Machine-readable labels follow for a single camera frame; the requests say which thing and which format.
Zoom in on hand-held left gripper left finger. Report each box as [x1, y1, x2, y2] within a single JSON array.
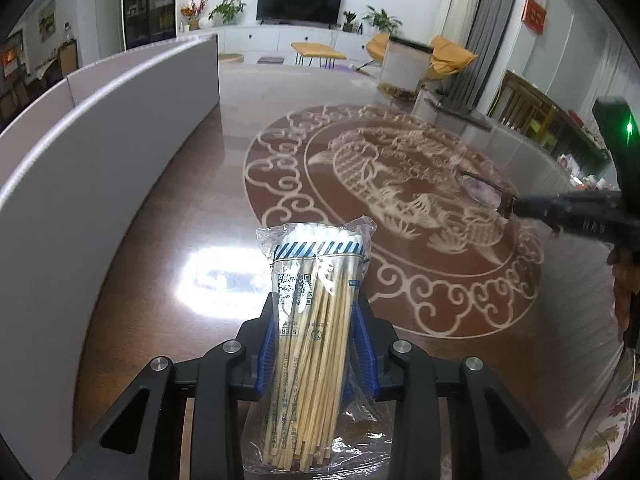
[[60, 292, 279, 480]]

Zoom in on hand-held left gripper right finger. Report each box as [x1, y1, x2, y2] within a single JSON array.
[[350, 299, 571, 480]]

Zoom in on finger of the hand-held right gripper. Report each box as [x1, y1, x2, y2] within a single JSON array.
[[513, 190, 624, 217], [547, 208, 626, 244]]

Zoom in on cotton swab packet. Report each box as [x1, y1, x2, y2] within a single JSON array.
[[242, 215, 396, 476]]

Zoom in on eyeglasses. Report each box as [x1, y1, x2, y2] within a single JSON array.
[[455, 167, 521, 221]]

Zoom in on brown patterned desktop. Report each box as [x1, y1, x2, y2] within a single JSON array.
[[72, 57, 632, 480]]

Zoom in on person's right hand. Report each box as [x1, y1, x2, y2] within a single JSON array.
[[606, 245, 640, 346]]

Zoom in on colourful clutter pile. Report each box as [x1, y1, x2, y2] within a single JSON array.
[[557, 152, 609, 192]]

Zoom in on grey curtain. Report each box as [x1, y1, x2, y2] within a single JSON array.
[[450, 0, 537, 112]]

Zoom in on orange lounge chair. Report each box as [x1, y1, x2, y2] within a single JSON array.
[[366, 34, 479, 84]]

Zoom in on floral printed cloth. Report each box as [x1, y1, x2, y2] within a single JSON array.
[[570, 390, 640, 480]]

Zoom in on white standing air conditioner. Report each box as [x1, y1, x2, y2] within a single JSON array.
[[432, 0, 486, 52]]

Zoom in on leafy potted plant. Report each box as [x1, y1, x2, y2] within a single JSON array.
[[363, 5, 403, 35]]

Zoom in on grey partition panel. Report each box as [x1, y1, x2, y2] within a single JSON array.
[[0, 32, 221, 466]]

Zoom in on orange stool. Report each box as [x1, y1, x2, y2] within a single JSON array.
[[291, 41, 347, 69]]

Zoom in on white television cabinet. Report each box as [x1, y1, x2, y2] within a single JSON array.
[[217, 25, 386, 64]]

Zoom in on black television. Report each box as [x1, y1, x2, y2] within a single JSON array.
[[256, 0, 344, 27]]

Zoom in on bushy green potted plant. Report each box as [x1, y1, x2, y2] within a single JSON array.
[[209, 0, 247, 26]]

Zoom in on red flowers in vase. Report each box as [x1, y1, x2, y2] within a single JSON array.
[[180, 0, 209, 31]]

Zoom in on wooden side cabinet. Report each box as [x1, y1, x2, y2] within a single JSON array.
[[59, 40, 79, 74]]

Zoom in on dark glass display cabinet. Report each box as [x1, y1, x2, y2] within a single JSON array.
[[122, 0, 178, 51]]

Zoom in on red wall hanging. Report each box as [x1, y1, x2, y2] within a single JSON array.
[[521, 0, 547, 36]]

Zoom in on framed wall painting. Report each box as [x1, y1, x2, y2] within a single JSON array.
[[39, 0, 57, 41]]

